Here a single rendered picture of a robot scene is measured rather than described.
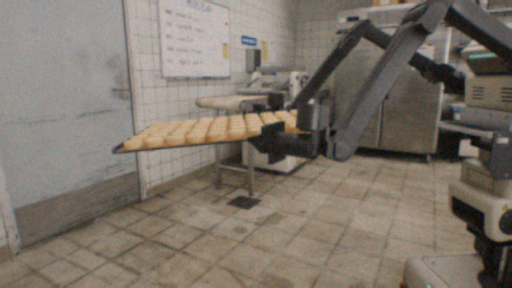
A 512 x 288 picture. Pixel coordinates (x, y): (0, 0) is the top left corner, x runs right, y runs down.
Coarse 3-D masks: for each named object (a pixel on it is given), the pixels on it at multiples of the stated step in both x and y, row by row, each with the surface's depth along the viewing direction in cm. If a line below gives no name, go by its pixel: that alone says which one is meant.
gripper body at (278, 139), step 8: (280, 120) 76; (272, 128) 72; (280, 128) 75; (272, 136) 73; (280, 136) 71; (288, 136) 70; (272, 144) 72; (280, 144) 71; (288, 144) 70; (272, 152) 74; (280, 152) 72; (288, 152) 70; (272, 160) 74; (280, 160) 76
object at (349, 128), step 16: (432, 16) 67; (400, 32) 71; (416, 32) 69; (432, 32) 67; (400, 48) 69; (416, 48) 70; (384, 64) 69; (400, 64) 70; (368, 80) 70; (384, 80) 69; (368, 96) 69; (384, 96) 70; (352, 112) 69; (368, 112) 69; (336, 128) 70; (352, 128) 68; (352, 144) 68; (336, 160) 68
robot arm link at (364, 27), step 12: (360, 24) 113; (372, 24) 114; (348, 36) 115; (360, 36) 115; (372, 36) 116; (384, 36) 116; (384, 48) 118; (420, 60) 118; (432, 60) 118; (420, 72) 126; (432, 72) 117; (444, 72) 117
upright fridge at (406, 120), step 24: (384, 24) 391; (360, 48) 406; (336, 72) 428; (360, 72) 412; (408, 72) 383; (336, 96) 435; (408, 96) 388; (432, 96) 375; (384, 120) 408; (408, 120) 393; (432, 120) 380; (360, 144) 431; (384, 144) 414; (408, 144) 399; (432, 144) 385
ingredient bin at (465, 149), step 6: (450, 108) 429; (456, 108) 395; (450, 114) 419; (456, 114) 386; (462, 144) 391; (468, 144) 387; (462, 150) 392; (468, 150) 389; (474, 150) 386; (474, 156) 388; (450, 162) 402
